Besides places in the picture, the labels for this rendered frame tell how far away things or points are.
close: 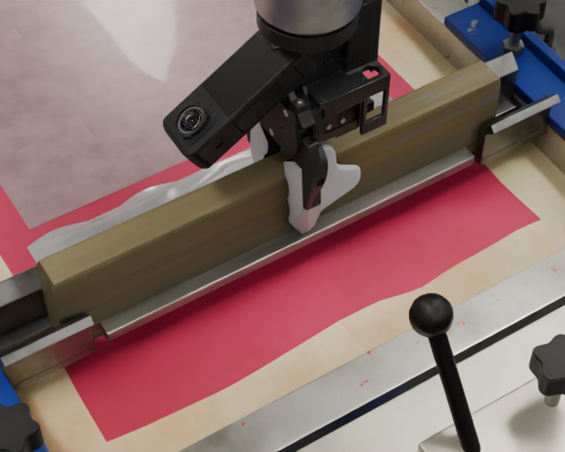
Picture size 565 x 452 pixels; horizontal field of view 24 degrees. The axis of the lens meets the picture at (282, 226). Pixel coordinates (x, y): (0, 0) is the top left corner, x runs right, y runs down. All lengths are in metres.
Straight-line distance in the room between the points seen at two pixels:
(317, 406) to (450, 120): 0.27
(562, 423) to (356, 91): 0.28
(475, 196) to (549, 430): 0.33
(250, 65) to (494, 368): 0.27
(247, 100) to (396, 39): 0.38
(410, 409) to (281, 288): 0.21
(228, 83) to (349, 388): 0.24
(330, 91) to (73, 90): 0.36
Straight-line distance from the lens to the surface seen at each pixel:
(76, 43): 1.28
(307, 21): 0.87
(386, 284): 1.07
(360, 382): 0.97
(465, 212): 1.12
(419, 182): 1.09
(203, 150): 0.92
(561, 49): 2.42
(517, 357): 0.93
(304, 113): 0.93
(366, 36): 0.94
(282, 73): 0.91
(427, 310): 0.79
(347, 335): 1.03
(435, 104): 1.06
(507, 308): 1.02
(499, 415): 0.86
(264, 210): 1.01
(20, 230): 1.12
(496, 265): 1.09
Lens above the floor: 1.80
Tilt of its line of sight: 50 degrees down
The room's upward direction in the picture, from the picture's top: straight up
